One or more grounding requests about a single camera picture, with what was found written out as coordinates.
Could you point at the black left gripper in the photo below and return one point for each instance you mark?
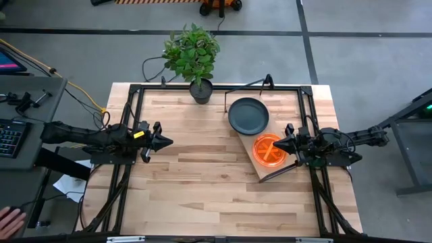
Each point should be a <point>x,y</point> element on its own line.
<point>146,141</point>

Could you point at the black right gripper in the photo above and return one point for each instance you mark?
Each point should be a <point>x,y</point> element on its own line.
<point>305,145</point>

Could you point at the orange transparent plate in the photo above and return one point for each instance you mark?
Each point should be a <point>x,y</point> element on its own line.
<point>270,150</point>

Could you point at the dark grey round plate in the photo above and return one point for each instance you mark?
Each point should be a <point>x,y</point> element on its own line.
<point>248,116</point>

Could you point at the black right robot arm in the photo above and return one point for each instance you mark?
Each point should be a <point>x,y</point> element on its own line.
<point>368,135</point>

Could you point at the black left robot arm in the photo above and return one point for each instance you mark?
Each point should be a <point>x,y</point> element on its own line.
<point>74,133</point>

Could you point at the green potted plant black pot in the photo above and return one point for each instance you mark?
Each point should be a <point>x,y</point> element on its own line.
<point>192,54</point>

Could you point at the white paper sheet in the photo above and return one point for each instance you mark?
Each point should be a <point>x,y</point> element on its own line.
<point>69,187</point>

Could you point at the grey side desk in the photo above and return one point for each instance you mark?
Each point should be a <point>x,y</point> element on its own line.
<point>57,101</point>

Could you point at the black metal stand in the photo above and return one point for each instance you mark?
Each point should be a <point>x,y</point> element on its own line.
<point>409,158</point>

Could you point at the black hand tool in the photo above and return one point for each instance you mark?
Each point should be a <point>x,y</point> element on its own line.
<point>25,103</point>

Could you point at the orange wheeled cart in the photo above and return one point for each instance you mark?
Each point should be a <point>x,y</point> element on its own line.
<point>204,9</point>

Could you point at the yellow black hazard strip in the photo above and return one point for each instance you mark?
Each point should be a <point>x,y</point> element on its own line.
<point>152,1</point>

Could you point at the black box with green light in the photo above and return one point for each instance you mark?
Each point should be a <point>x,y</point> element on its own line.
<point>427,111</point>

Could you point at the black keyboard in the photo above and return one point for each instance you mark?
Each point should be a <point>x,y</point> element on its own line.
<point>11,138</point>

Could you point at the flat black object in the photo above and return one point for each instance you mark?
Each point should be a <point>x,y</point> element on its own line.
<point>101,2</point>

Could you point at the small black device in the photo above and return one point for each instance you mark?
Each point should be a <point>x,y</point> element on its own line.
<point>10,98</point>

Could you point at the black computer mouse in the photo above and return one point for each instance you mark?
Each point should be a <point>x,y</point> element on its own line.
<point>17,210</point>

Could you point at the person's hand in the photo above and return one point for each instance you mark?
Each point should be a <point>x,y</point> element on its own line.
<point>10,224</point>

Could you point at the screen with pink display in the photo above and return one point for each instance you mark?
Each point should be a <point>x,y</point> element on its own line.
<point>8,62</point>

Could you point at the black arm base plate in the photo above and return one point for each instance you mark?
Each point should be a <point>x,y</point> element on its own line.
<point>108,158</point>
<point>337,161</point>

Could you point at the black aluminium table frame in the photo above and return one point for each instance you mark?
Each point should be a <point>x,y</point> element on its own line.
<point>155,88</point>

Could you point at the silver metal bracket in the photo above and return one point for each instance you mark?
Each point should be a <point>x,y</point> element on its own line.
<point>314,240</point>
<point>125,239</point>

